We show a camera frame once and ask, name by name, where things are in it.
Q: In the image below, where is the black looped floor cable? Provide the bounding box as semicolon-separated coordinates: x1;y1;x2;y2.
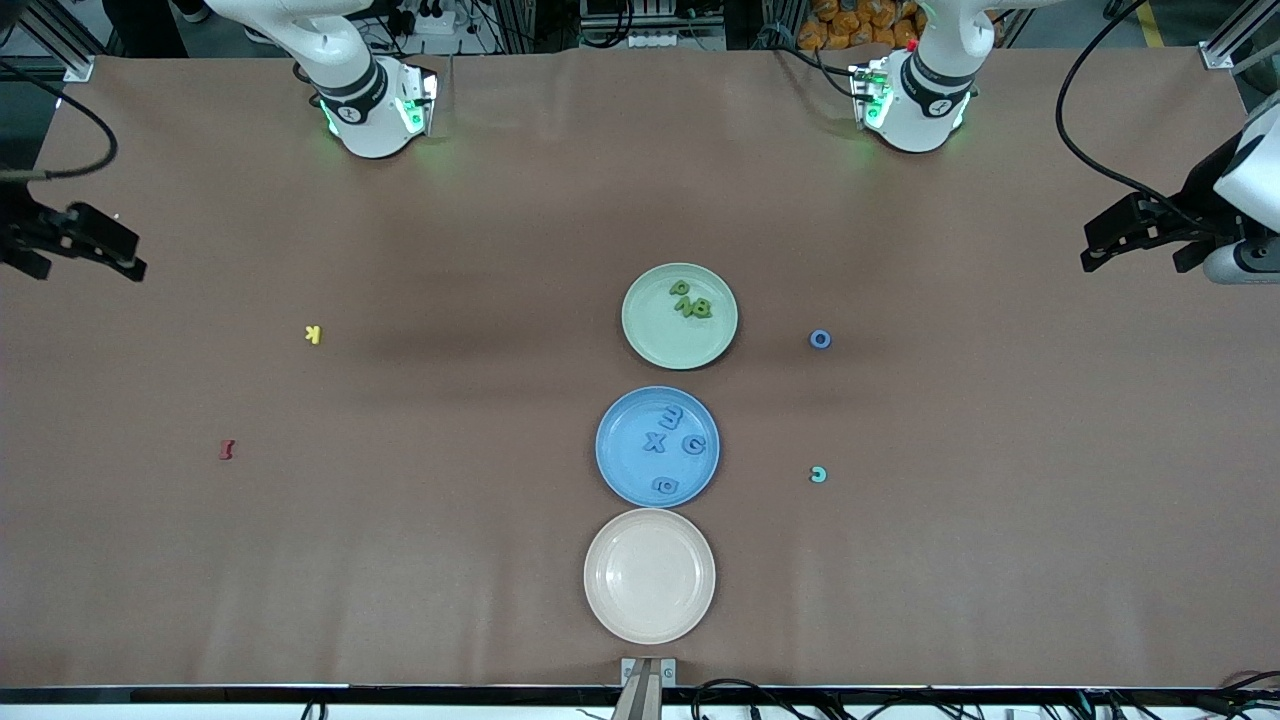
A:
690;680;801;720

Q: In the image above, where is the blue plate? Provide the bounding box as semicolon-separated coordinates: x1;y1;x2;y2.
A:
595;386;721;509

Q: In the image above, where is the white power strip with plugs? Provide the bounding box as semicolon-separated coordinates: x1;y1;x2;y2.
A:
398;0;458;37

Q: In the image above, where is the bag of orange fruits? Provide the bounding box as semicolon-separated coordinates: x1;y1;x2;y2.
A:
797;0;923;51

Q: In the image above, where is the brown table cover sheet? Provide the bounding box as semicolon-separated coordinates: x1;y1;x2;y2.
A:
0;48;1280;691

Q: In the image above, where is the pale green plate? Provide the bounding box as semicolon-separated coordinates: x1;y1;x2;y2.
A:
621;262;740;371

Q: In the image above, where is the long white power strip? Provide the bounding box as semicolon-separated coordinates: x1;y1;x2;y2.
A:
628;28;727;49

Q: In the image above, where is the metal table bracket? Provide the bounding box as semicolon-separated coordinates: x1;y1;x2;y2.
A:
620;657;678;720

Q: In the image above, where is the silver aluminium frame bar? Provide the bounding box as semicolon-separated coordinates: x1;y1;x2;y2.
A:
0;0;96;83
1203;0;1280;73

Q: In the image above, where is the beige plate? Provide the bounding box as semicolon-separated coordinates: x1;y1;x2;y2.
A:
583;508;717;646

